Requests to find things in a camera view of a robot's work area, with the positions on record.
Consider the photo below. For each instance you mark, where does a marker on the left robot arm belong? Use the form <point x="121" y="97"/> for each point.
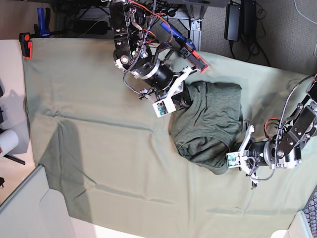
<point x="284" y="139"/>

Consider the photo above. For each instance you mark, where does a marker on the white paper roll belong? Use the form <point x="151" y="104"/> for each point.
<point x="8" y="141"/>

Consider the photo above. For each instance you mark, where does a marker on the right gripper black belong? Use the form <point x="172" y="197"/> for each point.
<point x="181" y="97"/>

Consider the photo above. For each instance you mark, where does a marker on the blue orange bar clamp left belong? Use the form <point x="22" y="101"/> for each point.
<point x="41" y="30"/>

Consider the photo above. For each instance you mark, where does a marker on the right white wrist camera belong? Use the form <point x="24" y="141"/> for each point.
<point x="164" y="84"/>

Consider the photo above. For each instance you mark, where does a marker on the black power adapter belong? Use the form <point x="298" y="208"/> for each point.
<point x="232" y="22"/>
<point x="249" y="18"/>

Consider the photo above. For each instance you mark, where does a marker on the black power brick left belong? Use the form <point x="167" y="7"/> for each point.
<point x="90" y="27"/>

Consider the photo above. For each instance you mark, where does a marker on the aluminium frame leg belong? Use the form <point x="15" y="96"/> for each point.
<point x="196" y="15"/>

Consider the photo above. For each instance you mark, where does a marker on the blue orange clamp on table edge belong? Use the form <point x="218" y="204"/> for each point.
<point x="187" y="48"/>

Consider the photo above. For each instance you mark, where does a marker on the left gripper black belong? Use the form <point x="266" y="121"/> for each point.
<point x="234" y="147"/>

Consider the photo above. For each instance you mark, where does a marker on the green grey T-shirt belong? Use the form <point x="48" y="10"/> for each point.
<point x="204" y="132"/>

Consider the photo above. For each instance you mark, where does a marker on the light green table cloth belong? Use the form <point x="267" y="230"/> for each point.
<point x="116" y="165"/>

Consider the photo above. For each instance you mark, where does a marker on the black power adapter right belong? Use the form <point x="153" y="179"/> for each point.
<point x="232" y="22"/>

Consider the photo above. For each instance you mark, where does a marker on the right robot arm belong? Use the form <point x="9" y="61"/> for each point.
<point x="145" y="72"/>

